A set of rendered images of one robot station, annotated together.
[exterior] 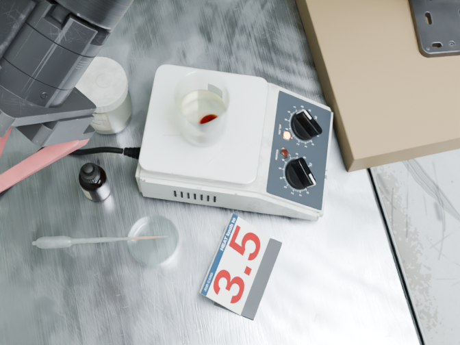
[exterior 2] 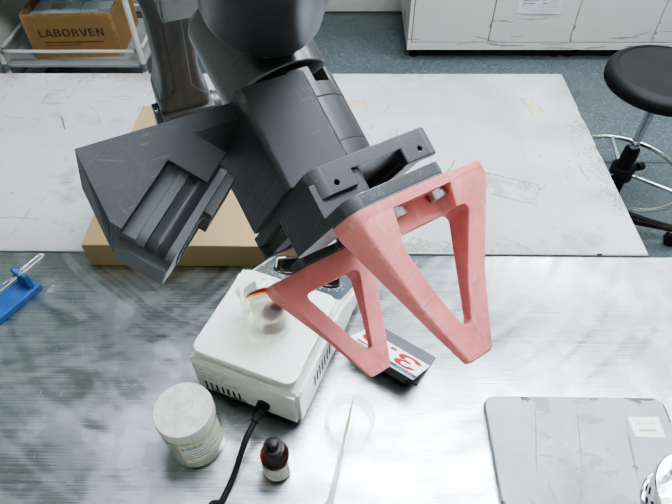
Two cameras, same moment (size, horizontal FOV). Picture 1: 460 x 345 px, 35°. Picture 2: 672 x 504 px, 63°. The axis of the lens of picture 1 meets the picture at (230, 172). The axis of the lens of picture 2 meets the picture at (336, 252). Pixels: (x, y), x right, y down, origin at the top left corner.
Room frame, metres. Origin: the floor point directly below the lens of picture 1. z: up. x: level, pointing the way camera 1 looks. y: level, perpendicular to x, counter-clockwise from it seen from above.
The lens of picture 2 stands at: (0.11, 0.32, 1.48)
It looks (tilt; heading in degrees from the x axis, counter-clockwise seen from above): 48 degrees down; 290
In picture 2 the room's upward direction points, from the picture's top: 1 degrees counter-clockwise
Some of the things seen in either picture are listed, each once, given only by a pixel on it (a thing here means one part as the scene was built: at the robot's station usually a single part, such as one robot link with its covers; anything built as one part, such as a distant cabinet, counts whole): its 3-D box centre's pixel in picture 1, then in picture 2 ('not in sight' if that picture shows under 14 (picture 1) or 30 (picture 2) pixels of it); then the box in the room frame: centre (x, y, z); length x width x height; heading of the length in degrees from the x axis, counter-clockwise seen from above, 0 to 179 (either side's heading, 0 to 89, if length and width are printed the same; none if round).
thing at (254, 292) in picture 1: (242, 266); (391, 348); (0.17, -0.02, 0.92); 0.09 x 0.06 x 0.04; 164
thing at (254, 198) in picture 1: (228, 142); (280, 327); (0.30, 0.00, 0.94); 0.22 x 0.13 x 0.08; 87
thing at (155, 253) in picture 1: (154, 241); (350, 420); (0.19, 0.07, 0.91); 0.06 x 0.06 x 0.02
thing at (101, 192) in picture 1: (92, 179); (275, 456); (0.24, 0.14, 0.94); 0.03 x 0.03 x 0.07
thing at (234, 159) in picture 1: (205, 123); (266, 323); (0.30, 0.03, 0.98); 0.12 x 0.12 x 0.01; 87
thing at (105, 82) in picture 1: (103, 97); (191, 426); (0.33, 0.15, 0.94); 0.06 x 0.06 x 0.08
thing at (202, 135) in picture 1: (202, 113); (267, 304); (0.29, 0.03, 1.02); 0.06 x 0.05 x 0.08; 2
